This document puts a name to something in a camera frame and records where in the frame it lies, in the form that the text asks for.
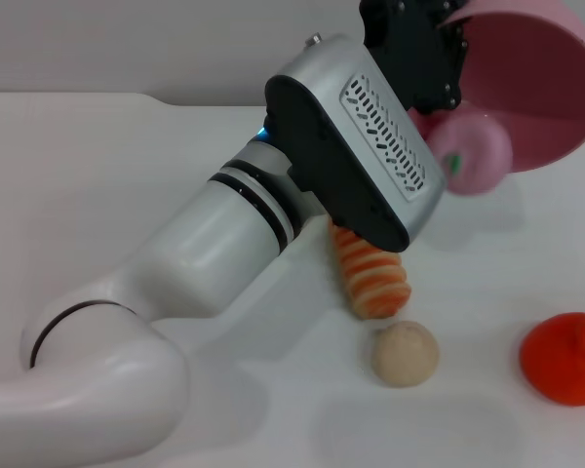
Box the pink plastic bowl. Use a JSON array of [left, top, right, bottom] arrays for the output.
[[409, 0, 585, 176]]

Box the beige toy bun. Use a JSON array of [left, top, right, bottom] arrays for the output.
[[371, 320, 441, 389]]

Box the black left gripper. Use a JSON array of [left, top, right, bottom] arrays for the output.
[[358, 0, 475, 117]]

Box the pink toy peach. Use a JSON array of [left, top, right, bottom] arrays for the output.
[[427, 115, 514, 197]]

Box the red-orange toy tomato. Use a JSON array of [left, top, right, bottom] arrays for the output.
[[519, 311, 585, 407]]

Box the orange striped toy bread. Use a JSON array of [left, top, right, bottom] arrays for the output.
[[327, 218, 413, 319]]

